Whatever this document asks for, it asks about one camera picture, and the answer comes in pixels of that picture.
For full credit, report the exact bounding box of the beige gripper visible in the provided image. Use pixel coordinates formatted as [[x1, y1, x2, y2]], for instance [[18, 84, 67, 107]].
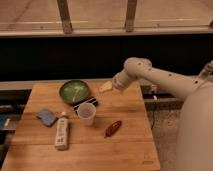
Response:
[[99, 70, 134, 93]]

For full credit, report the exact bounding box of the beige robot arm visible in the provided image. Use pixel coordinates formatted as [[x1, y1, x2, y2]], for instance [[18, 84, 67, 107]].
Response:
[[99, 57, 213, 171]]

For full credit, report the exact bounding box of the green ceramic bowl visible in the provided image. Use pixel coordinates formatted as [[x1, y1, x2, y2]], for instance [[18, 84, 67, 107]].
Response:
[[59, 80, 90, 104]]

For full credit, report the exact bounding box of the black white striped object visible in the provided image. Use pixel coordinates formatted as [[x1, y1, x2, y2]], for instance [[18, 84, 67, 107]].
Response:
[[73, 97, 98, 111]]

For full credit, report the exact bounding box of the white plastic bottle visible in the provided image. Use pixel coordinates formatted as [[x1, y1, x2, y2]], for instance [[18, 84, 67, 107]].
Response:
[[55, 112, 69, 150]]

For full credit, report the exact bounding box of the blue sponge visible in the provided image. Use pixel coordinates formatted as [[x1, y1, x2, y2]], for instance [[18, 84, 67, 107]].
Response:
[[36, 108, 57, 127]]

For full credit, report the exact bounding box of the metal window post right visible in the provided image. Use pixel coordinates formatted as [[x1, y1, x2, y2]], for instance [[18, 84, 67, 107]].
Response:
[[124, 0, 137, 32]]

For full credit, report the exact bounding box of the metal window post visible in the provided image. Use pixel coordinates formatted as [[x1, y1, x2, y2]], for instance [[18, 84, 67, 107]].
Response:
[[124, 0, 137, 32], [57, 0, 73, 34]]

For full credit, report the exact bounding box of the metal window post left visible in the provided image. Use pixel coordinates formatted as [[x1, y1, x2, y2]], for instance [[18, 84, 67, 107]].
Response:
[[57, 0, 73, 34]]

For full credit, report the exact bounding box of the grey cable at right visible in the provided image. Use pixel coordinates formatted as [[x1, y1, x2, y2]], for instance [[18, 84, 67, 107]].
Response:
[[198, 60, 213, 80]]

